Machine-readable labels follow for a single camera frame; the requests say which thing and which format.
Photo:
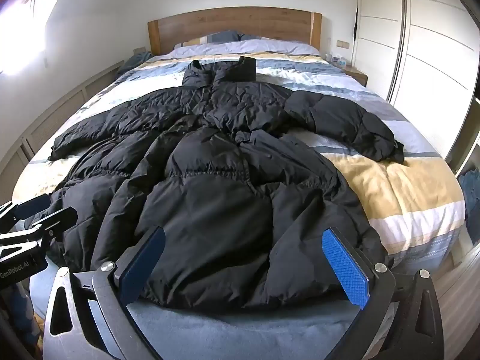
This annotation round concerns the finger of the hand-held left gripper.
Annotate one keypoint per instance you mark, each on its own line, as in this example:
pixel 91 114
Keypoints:
pixel 32 206
pixel 56 219

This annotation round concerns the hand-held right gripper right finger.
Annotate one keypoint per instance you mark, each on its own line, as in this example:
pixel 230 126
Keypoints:
pixel 345 266

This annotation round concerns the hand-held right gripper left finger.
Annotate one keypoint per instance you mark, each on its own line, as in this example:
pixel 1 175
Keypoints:
pixel 144 264

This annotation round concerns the black puffer jacket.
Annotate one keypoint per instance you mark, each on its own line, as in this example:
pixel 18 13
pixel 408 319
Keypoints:
pixel 210 180

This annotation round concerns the stacked blue clothes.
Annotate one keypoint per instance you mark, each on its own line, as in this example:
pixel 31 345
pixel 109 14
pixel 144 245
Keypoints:
pixel 470 195

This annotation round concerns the bed with striped duvet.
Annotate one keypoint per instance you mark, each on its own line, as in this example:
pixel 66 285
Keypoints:
pixel 393 187

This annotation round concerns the blue bed sheet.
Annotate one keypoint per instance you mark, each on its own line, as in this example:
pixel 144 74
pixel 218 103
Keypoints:
pixel 232 330

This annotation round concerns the blue cloth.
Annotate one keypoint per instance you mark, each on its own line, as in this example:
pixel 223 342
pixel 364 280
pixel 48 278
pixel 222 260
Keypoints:
pixel 133 62

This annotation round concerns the wooden nightstand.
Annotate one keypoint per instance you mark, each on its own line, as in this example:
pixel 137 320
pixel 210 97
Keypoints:
pixel 354 73

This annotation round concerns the small items on nightstand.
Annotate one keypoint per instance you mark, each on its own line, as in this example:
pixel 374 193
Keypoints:
pixel 337 59

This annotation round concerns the striped pillow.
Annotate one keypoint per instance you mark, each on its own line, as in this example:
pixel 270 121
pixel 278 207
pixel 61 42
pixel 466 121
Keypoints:
pixel 200 40

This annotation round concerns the lavender pillow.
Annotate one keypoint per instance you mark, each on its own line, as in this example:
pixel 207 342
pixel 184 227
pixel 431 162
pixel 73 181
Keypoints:
pixel 247 47

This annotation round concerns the white wardrobe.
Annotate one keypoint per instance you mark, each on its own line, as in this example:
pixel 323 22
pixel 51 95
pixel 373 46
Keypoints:
pixel 420 26

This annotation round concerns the wooden headboard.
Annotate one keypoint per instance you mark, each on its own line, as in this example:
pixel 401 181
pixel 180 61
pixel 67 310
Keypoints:
pixel 232 22

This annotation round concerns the wall switch plate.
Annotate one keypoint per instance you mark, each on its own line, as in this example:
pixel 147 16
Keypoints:
pixel 342 44

